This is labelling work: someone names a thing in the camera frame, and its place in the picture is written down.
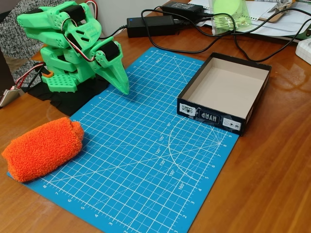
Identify orange fluffy sock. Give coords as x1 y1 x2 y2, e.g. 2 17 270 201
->
1 116 85 183

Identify black cardboard box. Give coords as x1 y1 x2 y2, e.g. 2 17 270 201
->
176 52 272 137

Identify black power adapter blue light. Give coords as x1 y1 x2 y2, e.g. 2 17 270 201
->
126 15 177 38

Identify blue A3 cutting mat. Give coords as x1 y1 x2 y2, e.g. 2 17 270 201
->
6 46 240 233

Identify black power adapter flat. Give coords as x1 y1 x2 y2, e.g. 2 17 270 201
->
161 1 204 16

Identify grey speckled fabric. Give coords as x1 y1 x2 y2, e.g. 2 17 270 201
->
0 0 55 83

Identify silver controller board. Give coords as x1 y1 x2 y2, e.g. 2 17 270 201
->
0 88 21 108

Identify green transparent plastic cup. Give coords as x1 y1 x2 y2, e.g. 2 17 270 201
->
208 0 252 36

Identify white paper sheets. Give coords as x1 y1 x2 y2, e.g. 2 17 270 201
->
188 0 311 44

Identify brown clipboard with clip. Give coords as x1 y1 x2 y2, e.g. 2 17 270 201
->
245 0 297 23

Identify white plastic device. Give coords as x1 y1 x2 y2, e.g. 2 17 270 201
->
295 38 311 65

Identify black cable toward robot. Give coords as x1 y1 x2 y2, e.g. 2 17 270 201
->
99 25 129 40

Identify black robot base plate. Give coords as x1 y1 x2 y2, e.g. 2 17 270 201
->
27 77 110 117

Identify long black looping power cable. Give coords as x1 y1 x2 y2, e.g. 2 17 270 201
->
141 8 311 53

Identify red and black base wires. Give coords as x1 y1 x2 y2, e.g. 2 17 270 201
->
14 62 47 91

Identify black cable crossing behind box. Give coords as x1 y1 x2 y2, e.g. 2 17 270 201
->
194 11 311 63

